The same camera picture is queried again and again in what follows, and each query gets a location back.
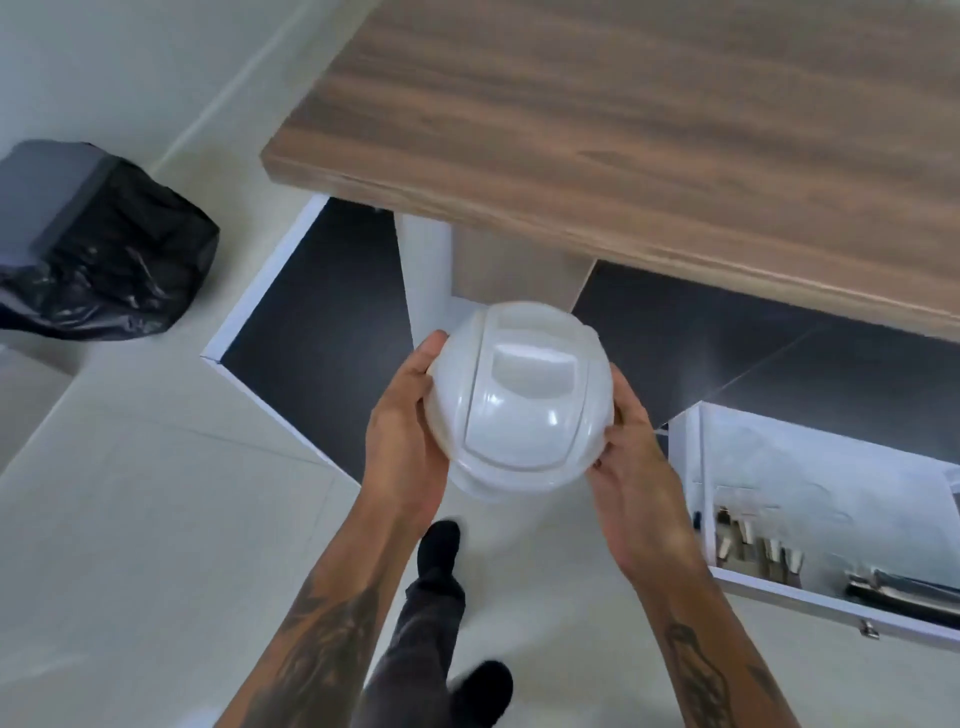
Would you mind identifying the person's right hand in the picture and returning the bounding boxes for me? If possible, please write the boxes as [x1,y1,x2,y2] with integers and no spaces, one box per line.
[586,363,711,591]

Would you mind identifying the person's left hand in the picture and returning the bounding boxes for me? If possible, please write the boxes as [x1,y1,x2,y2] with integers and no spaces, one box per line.
[362,330,451,531]

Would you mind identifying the white round bin lid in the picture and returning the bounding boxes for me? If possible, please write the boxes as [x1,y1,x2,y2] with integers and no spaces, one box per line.
[422,300,618,503]

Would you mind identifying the person's left forearm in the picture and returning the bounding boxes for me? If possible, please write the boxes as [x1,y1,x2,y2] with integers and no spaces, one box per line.
[216,510,425,728]

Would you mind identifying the person's right forearm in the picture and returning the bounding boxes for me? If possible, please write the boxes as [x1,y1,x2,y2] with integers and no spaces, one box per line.
[636,561,798,728]

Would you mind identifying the white table leg panel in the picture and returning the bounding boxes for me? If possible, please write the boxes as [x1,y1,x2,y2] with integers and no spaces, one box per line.
[394,213,598,354]

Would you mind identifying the person's black left shoe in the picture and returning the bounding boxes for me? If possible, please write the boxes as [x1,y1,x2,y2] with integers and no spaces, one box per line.
[417,519,465,595]

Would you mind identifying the person's black shoe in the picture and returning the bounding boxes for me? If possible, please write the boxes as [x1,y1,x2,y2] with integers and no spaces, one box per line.
[417,519,465,595]
[448,659,516,728]

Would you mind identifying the white open drawer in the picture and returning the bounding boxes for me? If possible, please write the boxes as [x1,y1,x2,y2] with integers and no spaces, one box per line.
[666,400,960,654]

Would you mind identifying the person's grey trousers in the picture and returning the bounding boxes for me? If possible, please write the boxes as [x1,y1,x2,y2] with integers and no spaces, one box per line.
[360,576,471,728]

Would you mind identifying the person's black right shoe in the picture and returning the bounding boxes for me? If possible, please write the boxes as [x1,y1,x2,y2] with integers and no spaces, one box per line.
[448,659,516,728]

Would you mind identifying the dark metal utensils bundle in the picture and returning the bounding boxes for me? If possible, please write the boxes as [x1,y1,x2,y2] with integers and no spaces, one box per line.
[843,568,960,621]

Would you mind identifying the grey bin with black bag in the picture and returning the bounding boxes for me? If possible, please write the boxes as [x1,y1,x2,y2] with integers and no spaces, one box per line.
[0,139,222,343]

